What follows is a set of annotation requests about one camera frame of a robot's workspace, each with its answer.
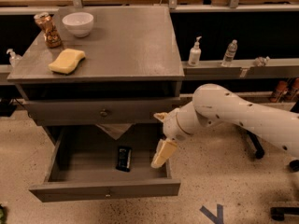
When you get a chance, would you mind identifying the clear plastic water bottle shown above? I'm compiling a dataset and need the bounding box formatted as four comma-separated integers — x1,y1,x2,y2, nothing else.
221,39,237,67

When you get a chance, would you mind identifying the orange spray bottle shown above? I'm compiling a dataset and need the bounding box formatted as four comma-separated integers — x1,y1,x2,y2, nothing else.
269,80,288,103
284,78,299,101

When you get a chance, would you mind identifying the white pump lotion bottle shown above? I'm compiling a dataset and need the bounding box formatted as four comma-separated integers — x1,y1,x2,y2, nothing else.
188,36,201,66

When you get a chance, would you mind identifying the white ceramic bowl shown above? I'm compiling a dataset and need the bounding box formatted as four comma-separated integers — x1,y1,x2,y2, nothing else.
62,12,93,37

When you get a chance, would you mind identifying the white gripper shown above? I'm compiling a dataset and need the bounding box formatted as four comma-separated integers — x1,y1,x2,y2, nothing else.
151,108,191,169

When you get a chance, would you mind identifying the blue tape floor marker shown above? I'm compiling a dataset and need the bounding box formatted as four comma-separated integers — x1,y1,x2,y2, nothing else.
200,204,224,224

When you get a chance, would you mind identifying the beige cloth under drawer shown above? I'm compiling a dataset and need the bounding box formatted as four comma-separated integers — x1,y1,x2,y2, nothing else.
96,123,131,140

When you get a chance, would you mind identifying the grey wooden drawer cabinet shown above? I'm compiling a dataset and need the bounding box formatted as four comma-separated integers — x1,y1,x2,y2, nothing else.
7,5,185,141

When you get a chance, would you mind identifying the black rolling stand leg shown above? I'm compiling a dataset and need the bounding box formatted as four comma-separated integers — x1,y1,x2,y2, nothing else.
247,101,299,159

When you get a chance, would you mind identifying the closed grey top drawer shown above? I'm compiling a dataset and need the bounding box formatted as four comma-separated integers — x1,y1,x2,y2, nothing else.
24,98,180,126

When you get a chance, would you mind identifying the black chair base caster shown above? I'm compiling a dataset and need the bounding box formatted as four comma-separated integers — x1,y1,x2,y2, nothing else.
270,207,299,221

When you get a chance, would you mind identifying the dark rxbar blueberry bar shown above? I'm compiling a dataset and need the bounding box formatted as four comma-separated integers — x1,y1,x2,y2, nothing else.
116,147,132,172

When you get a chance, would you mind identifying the yellow sponge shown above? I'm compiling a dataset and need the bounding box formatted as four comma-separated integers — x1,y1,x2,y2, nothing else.
49,49,85,75

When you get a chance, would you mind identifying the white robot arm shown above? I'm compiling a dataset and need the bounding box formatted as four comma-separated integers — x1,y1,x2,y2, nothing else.
151,84,299,168

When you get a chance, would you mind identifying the open grey middle drawer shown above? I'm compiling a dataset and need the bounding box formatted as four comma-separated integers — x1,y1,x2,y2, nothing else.
29,123,180,203

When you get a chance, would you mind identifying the crumpled clear plastic wrapper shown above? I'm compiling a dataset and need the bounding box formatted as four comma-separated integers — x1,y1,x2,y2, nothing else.
253,56,270,67

